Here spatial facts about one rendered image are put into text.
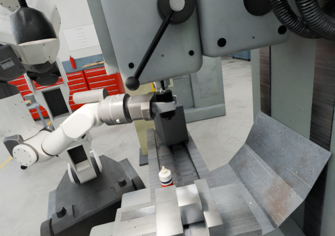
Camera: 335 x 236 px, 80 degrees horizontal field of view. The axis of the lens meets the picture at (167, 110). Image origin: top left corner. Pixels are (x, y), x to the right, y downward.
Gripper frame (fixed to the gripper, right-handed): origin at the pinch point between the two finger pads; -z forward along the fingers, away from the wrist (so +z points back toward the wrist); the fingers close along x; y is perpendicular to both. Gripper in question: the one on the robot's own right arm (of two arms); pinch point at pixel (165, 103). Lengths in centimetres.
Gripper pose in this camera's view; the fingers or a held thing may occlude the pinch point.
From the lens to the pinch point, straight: 56.0
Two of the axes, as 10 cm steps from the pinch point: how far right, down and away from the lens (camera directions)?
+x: 1.3, -3.7, 9.2
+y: 1.8, 9.2, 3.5
